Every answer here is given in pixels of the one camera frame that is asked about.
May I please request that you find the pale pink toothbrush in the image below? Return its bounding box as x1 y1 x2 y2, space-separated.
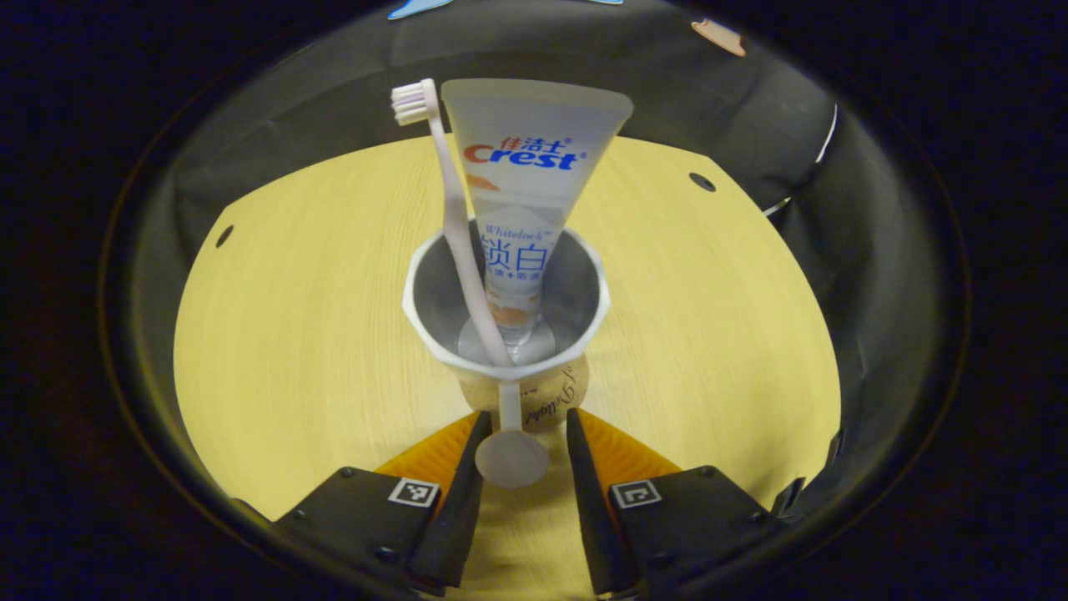
390 78 514 368

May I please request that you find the wooden desktop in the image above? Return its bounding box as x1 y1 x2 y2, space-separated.
173 134 842 601

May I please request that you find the white cup with wooden handle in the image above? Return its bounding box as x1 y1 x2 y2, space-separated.
402 219 612 489

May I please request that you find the round cork coaster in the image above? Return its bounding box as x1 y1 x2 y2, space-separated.
457 352 592 435

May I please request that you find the white toothpaste tube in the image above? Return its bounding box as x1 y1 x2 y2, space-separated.
440 78 635 350

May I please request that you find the white cable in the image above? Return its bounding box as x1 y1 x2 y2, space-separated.
763 102 839 216

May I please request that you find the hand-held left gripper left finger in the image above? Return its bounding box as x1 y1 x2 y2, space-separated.
269 409 494 595

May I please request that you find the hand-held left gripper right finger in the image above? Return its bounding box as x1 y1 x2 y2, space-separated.
564 407 787 598

